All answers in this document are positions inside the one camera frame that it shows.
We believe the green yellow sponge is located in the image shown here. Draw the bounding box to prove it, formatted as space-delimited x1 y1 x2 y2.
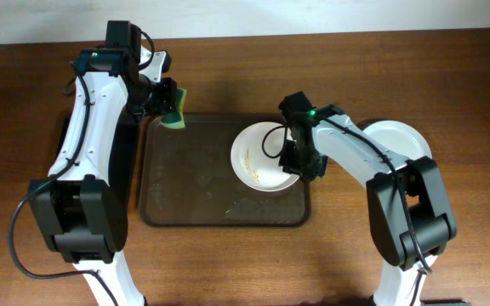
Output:
161 88 186 129

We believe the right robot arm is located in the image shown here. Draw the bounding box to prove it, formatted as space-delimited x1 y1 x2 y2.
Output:
279 103 456 305

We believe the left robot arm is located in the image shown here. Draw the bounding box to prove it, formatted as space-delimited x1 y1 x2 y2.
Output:
27 48 177 305

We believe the brown serving tray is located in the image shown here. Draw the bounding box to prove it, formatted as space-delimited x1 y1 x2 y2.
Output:
139 113 311 227

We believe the black tray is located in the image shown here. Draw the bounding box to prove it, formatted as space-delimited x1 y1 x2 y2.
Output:
60 114 142 213

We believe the pink white plate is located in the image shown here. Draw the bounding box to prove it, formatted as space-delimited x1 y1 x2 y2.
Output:
230 122 299 192

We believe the white plate with stain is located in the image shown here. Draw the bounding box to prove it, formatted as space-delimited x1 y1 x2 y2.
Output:
363 120 432 160

